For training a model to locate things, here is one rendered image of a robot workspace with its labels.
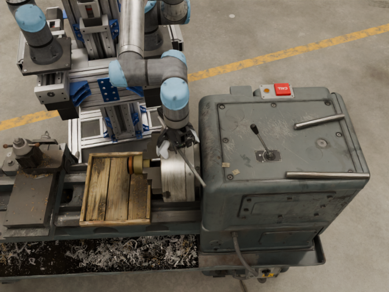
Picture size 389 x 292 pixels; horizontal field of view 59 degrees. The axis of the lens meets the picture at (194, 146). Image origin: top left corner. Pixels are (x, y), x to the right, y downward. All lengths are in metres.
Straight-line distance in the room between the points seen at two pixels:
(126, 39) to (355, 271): 2.08
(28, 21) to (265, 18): 2.77
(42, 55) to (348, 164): 1.39
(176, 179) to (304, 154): 0.48
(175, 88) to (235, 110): 0.51
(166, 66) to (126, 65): 0.11
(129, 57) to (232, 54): 2.54
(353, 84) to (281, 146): 2.26
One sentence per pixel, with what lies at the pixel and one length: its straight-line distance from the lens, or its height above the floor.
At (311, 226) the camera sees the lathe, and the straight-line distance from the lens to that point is 1.64.
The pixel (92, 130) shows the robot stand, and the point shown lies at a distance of 2.72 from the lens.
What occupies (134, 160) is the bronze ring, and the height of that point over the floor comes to 1.12.
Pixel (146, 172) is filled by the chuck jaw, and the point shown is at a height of 1.11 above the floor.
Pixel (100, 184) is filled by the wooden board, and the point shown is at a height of 0.88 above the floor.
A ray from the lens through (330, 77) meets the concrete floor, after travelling 3.50.
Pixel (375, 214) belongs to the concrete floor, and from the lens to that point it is 2.82.
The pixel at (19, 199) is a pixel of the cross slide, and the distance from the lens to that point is 1.66.
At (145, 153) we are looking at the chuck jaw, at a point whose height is 1.14.
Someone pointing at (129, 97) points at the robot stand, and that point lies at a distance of 1.99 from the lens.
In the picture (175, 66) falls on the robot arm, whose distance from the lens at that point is 0.99.
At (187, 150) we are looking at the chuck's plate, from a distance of 1.29.
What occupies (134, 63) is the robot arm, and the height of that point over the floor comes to 1.64.
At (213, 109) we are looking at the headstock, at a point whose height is 1.25.
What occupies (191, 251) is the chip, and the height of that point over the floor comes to 0.59.
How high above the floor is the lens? 2.32
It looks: 56 degrees down
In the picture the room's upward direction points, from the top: straight up
